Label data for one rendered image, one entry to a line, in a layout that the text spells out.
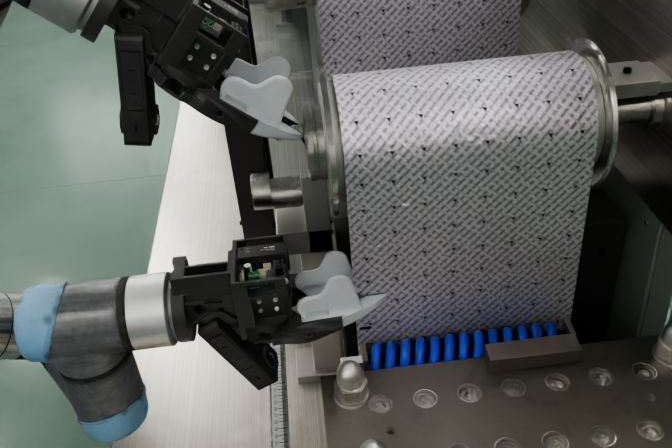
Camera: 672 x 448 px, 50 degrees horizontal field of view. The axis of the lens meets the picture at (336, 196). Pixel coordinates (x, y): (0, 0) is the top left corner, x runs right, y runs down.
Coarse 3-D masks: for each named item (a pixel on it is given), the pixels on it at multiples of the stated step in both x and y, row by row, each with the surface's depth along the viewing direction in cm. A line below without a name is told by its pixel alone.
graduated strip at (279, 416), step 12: (276, 348) 96; (276, 384) 91; (276, 396) 89; (276, 408) 87; (276, 420) 86; (288, 420) 86; (276, 432) 84; (288, 432) 84; (276, 444) 83; (288, 444) 83
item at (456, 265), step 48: (576, 192) 69; (384, 240) 70; (432, 240) 71; (480, 240) 71; (528, 240) 72; (576, 240) 72; (384, 288) 73; (432, 288) 74; (480, 288) 75; (528, 288) 75; (384, 336) 77
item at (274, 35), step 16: (256, 0) 160; (256, 16) 162; (272, 16) 163; (288, 16) 163; (304, 16) 163; (256, 32) 164; (272, 32) 165; (288, 32) 165; (304, 32) 165; (256, 48) 166; (272, 48) 167; (288, 48) 167; (304, 48) 167; (304, 64) 170
